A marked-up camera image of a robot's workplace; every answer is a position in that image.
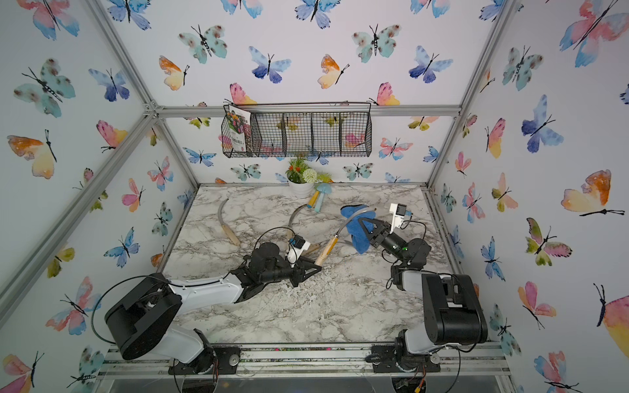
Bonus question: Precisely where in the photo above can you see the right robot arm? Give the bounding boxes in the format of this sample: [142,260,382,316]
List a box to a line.
[358,218,488,370]

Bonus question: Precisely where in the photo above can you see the white pot with plant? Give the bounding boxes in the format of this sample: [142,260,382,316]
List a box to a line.
[285,157,333,199]

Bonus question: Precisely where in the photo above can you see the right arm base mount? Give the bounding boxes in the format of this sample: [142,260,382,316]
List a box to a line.
[365,330,441,373]

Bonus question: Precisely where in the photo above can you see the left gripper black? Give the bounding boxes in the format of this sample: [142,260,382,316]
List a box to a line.
[259,258,320,289]

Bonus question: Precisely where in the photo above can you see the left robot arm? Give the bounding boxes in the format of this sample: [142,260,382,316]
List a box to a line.
[104,242,322,373]

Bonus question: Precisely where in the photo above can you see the aluminium front rail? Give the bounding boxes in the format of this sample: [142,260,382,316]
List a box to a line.
[95,342,512,379]

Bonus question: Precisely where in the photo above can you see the black wire wall basket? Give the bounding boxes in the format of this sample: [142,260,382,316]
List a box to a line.
[219,102,373,159]

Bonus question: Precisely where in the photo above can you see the teal garden trowel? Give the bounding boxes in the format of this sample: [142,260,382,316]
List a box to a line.
[314,183,332,213]

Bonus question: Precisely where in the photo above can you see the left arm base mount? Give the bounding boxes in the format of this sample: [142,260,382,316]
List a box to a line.
[168,346,242,377]

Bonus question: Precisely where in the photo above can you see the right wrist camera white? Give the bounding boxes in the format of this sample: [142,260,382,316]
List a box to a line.
[389,203,413,234]

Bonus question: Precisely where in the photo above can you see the sickle wooden handle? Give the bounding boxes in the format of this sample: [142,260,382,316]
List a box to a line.
[315,206,376,267]
[288,204,308,229]
[302,242,327,255]
[217,197,242,247]

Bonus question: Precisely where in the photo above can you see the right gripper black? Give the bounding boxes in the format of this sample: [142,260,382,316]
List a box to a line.
[360,218,410,270]

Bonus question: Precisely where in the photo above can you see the yellow handled garden tool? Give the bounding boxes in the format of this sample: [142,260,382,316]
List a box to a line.
[307,190,320,209]

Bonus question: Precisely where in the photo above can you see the blue microfiber rag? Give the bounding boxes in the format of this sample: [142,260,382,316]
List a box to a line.
[340,205,376,255]

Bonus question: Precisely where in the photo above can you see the seed packet in basket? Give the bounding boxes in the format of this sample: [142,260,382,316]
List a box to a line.
[225,106,252,152]

